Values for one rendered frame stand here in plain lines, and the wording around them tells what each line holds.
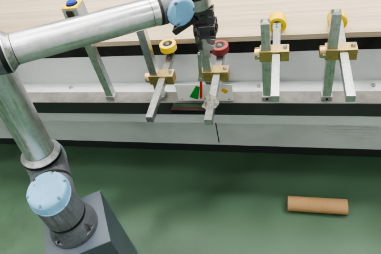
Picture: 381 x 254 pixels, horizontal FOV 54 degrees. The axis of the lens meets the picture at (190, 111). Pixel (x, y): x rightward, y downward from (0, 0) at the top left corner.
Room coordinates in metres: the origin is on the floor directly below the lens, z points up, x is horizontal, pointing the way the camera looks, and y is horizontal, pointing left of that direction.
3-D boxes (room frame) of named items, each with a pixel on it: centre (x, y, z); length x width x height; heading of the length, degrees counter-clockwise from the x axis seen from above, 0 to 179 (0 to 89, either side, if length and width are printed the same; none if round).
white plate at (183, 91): (1.26, -0.08, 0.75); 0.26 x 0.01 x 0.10; 70
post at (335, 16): (1.11, -0.59, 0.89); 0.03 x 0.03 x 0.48; 70
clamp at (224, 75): (1.27, -0.14, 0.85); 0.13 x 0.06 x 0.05; 70
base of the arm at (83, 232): (0.84, 0.56, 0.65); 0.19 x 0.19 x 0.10
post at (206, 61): (1.28, -0.12, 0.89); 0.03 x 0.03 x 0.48; 70
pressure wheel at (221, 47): (1.38, -0.19, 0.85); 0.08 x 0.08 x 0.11
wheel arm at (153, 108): (1.30, 0.10, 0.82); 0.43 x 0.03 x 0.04; 160
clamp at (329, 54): (1.10, -0.61, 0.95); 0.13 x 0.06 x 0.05; 70
